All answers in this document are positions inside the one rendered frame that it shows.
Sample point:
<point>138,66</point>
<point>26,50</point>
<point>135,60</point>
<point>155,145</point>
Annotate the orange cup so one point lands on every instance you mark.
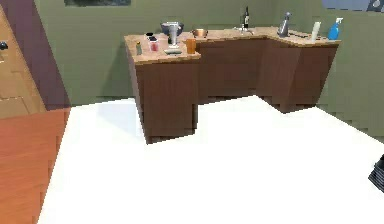
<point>190,46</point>

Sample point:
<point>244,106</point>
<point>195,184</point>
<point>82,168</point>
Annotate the wooden room door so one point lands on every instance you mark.
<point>16,66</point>

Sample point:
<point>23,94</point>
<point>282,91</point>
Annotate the dark framed wall picture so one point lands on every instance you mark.
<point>97,2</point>

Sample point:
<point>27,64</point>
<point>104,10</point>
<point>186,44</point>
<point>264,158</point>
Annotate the blue grey window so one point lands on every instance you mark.
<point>353,4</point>

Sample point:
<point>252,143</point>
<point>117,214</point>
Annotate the white paper towel roll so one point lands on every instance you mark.
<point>315,31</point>

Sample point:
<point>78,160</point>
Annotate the dark knife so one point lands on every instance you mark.
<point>298,34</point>

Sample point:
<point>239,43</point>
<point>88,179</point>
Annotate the grey metal cup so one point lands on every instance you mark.
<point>173,35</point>

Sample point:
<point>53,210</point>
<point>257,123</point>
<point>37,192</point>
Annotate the red jar with black lid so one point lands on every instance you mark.
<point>153,44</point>

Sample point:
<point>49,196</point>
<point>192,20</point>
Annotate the copper bowl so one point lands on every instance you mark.
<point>200,32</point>

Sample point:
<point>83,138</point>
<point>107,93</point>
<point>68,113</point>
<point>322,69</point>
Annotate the dark wine bottle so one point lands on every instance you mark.
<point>246,18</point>

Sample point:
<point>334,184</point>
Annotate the blue spray bottle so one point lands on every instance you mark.
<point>334,30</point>

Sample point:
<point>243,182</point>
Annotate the green pepper shaker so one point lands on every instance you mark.
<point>138,48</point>

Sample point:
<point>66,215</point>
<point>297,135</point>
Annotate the grey flat sponge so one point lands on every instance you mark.
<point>173,51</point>

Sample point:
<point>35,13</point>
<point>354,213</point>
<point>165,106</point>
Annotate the brown wooden kitchen counter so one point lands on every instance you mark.
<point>166,96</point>

